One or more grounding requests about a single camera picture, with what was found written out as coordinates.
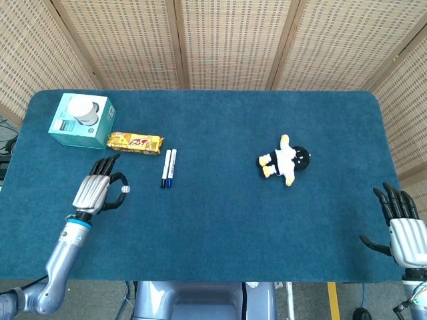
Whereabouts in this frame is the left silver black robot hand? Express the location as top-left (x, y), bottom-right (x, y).
top-left (71, 153), bottom-right (129, 217)

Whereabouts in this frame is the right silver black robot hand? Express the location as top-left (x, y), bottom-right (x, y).
top-left (359, 182), bottom-right (427, 268)

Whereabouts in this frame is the yellow snack packet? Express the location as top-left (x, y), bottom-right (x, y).
top-left (106, 131), bottom-right (165, 156)

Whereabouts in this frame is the teal product box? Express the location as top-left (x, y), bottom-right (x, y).
top-left (48, 92), bottom-right (117, 150)

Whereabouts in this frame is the white marker black cap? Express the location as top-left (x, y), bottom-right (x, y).
top-left (159, 149), bottom-right (172, 189)

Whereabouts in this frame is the white marker blue cap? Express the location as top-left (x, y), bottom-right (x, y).
top-left (165, 148), bottom-right (177, 189)

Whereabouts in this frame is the blue felt table mat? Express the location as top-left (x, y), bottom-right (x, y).
top-left (0, 89), bottom-right (406, 283)

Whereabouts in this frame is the black white plush penguin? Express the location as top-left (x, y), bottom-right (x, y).
top-left (256, 134), bottom-right (312, 187)

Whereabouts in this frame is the silver blue robot torso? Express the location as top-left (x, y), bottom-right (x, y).
top-left (132, 281), bottom-right (278, 320)

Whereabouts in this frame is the woven bamboo folding screen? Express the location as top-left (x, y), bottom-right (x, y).
top-left (0, 0), bottom-right (427, 211)

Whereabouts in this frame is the black cables bundle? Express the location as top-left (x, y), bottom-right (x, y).
top-left (0, 115), bottom-right (20, 157)

